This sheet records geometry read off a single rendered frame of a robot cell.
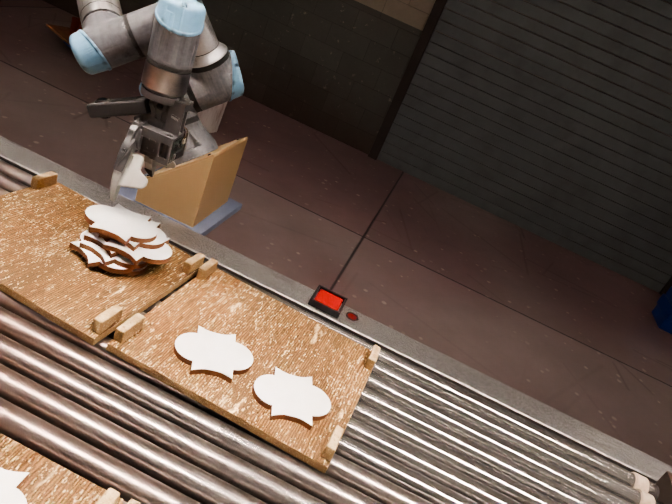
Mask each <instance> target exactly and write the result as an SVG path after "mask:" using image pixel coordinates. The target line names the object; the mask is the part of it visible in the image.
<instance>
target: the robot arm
mask: <svg viewBox="0 0 672 504"><path fill-rule="evenodd" d="M77 5H78V10H79V15H80V21H81V26H82V30H81V29H79V30H78V31H77V32H75V33H73V34H71V35H70V37H69V44H70V47H71V50H72V52H73V55H74V57H75V58H76V60H77V62H78V64H79V65H80V67H81V68H82V69H83V70H84V71H85V72H86V73H88V74H91V75H94V74H97V73H101V72H104V71H107V70H109V71H110V70H112V68H115V67H118V66H121V65H123V64H126V63H129V62H132V61H134V60H137V59H140V58H143V57H146V56H147V57H146V60H145V65H144V70H143V74H142V79H141V81H142V82H141V83H140V85H139V92H140V94H141V96H135V97H123V98H112V99H109V98H105V97H101V98H98V99H97V100H95V101H94V102H92V103H90V104H87V110H88V114H89V117H90V118H103V119H108V118H110V117H114V116H127V115H137V116H134V121H133V123H132V124H131V125H130V128H129V130H128V133H127V136H126V138H125V139H124V141H123V143H122V145H121V147H120V150H119V152H118V155H117V158H116V162H115V165H114V170H113V173H112V178H111V183H110V200H111V201H113V202H115V199H116V197H117V195H118V193H119V191H120V187H128V188H136V189H143V188H145V187H146V186H147V183H148V179H147V178H146V177H145V175H144V174H143V173H142V172H141V167H142V165H143V163H144V162H145V168H144V169H145V170H146V172H147V173H148V174H149V176H150V177H153V176H154V172H155V168H156V165H158V166H163V167H165V168H175V167H176V165H179V164H182V163H185V162H187V161H190V160H193V159H195V158H198V157H200V156H203V155H205V154H208V153H210V152H212V151H214V150H216V149H218V145H217V143H216V141H215V139H214V138H213V137H212V136H211V134H210V133H209V132H208V131H207V130H206V128H205V127H204V126H203V125H202V123H201V121H200V119H199V117H198V114H197V113H198V112H201V111H204V110H206V109H209V108H212V107H214V106H217V105H220V104H222V103H225V102H228V101H229V102H230V101H232V100H233V99H235V98H238V97H240V96H242V95H243V93H244V83H243V79H242V75H241V71H240V67H239V64H238V60H237V57H236V54H235V51H234V50H229V51H228V48H227V46H226V45H225V44H223V43H221V42H219V41H218V39H217V37H216V35H215V32H214V30H213V27H212V25H211V22H210V20H209V17H208V15H207V12H206V9H205V7H204V5H203V2H202V0H158V1H157V2H156V3H155V4H152V5H149V6H147V7H144V8H141V9H138V10H136V11H133V12H130V13H127V14H124V15H123V13H122V9H121V5H120V1H119V0H77ZM138 151H140V152H139V153H141V154H144V159H143V157H142V156H141V155H140V154H137V153H134V152H138Z"/></svg>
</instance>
